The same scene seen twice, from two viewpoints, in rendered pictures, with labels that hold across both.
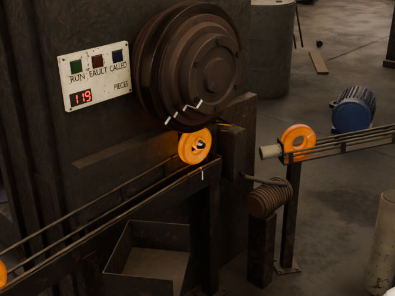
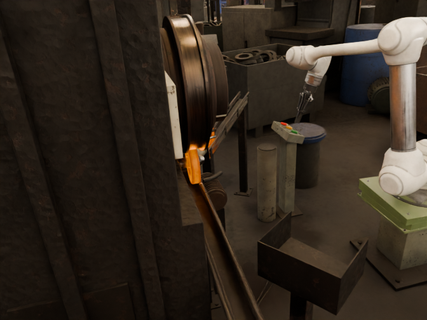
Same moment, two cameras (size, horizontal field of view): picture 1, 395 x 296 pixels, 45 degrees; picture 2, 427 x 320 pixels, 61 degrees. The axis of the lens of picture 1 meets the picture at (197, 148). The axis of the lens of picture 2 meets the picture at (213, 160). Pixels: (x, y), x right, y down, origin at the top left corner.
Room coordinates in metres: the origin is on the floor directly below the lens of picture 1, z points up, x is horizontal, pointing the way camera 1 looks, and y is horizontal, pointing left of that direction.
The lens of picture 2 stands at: (0.93, 1.05, 1.44)
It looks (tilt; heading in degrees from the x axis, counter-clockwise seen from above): 26 degrees down; 302
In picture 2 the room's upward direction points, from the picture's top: 4 degrees counter-clockwise
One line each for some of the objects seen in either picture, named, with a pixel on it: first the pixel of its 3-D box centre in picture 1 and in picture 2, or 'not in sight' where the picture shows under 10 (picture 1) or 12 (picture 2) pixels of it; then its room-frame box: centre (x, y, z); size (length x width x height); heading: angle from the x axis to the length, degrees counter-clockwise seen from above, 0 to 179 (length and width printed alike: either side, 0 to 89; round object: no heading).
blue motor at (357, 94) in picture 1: (355, 109); not in sight; (3.56, -1.28, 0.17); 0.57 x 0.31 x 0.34; 155
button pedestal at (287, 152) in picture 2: not in sight; (287, 169); (1.64, -0.99, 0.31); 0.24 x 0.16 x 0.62; 135
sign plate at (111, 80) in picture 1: (97, 75); (167, 107); (1.51, 0.33, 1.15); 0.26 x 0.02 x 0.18; 135
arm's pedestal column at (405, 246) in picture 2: not in sight; (406, 235); (0.90, -0.81, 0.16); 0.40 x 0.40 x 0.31; 45
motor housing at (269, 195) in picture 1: (267, 233); (212, 223); (1.82, -0.32, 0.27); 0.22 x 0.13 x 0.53; 135
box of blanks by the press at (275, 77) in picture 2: not in sight; (264, 86); (2.51, -2.63, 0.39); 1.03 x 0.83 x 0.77; 60
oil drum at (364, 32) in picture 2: not in sight; (367, 64); (1.63, -3.73, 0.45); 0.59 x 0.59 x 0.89
